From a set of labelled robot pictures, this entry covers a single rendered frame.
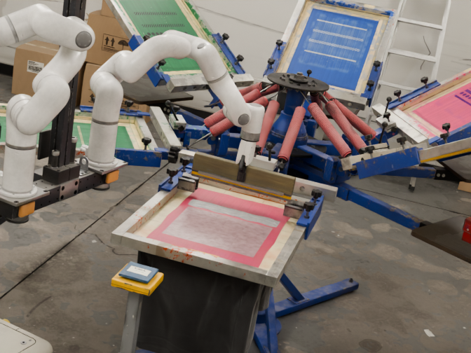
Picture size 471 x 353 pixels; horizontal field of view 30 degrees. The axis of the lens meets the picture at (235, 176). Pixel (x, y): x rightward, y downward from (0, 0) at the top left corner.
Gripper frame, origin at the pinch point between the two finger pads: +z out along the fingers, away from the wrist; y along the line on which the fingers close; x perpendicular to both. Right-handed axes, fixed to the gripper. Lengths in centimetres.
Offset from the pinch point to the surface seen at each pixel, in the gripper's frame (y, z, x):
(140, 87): -142, 15, -96
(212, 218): 16.5, 14.1, -5.1
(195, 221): 23.0, 14.2, -9.7
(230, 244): 34.8, 14.1, 7.7
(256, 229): 15.3, 13.9, 12.3
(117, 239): 58, 13, -26
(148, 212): 32.2, 11.5, -25.0
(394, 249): -236, 108, 62
